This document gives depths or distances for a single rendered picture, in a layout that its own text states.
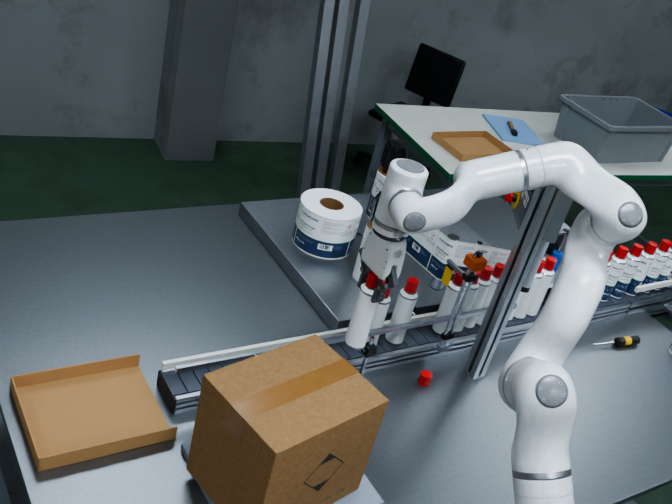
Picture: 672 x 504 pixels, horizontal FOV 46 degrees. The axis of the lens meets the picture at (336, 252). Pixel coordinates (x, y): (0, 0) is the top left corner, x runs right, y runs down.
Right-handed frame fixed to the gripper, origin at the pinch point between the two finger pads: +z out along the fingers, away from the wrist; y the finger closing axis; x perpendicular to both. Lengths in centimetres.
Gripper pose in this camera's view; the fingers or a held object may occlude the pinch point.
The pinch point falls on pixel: (371, 287)
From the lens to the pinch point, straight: 182.4
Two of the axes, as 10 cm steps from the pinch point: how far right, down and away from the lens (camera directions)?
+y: -4.9, -5.5, 6.7
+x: -8.4, 0.9, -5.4
